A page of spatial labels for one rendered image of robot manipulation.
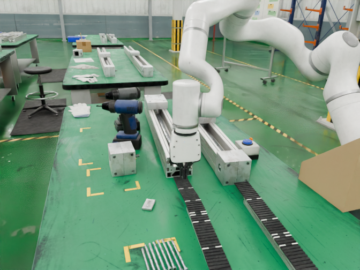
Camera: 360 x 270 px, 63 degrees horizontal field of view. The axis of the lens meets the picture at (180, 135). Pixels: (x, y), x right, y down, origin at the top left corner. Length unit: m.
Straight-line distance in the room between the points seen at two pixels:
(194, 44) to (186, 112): 0.24
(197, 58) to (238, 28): 0.29
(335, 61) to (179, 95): 0.59
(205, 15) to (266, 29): 0.24
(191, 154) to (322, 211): 0.45
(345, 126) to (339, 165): 0.18
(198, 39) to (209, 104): 0.24
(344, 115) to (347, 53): 0.22
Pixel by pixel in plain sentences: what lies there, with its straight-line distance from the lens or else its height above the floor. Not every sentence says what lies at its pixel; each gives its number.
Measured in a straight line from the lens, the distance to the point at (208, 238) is 0.81.
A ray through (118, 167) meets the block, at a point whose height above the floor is 0.82.
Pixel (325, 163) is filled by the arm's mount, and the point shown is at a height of 0.90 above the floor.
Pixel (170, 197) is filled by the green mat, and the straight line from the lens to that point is 1.00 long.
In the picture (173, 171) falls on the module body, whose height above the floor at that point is 0.80.
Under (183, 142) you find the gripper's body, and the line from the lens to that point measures 0.94.
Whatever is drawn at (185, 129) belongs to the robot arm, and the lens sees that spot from 0.91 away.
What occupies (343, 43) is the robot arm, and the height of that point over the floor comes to 1.26.
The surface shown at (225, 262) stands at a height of 0.81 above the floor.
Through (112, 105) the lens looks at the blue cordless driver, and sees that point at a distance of 1.28.
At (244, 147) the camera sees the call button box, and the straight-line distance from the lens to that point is 1.25.
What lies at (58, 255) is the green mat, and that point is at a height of 0.78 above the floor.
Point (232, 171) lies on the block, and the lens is 1.06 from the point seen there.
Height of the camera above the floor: 1.35
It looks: 23 degrees down
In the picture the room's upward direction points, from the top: 1 degrees clockwise
